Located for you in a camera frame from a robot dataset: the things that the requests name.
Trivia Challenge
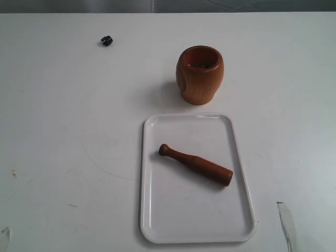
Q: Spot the white rectangular plastic tray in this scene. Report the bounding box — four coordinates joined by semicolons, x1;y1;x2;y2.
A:
140;113;256;244

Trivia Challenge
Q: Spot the dark wooden pestle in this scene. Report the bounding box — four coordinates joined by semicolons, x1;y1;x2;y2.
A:
159;143;234;186

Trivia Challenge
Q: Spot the clear tape strip left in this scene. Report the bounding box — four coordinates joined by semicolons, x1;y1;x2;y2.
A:
0;227;12;252

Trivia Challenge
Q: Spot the clear tape strip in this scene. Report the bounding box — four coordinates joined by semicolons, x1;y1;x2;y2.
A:
277;202;298;252
0;227;12;252

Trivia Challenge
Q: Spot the small black plastic clip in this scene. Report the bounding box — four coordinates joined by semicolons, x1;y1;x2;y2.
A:
100;35;113;47

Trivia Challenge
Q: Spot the wooden mortar cup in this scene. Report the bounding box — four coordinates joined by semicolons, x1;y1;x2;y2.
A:
176;45;224;105

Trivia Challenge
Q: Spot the clear tape strip right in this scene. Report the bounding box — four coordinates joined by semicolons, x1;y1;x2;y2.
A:
277;202;298;252

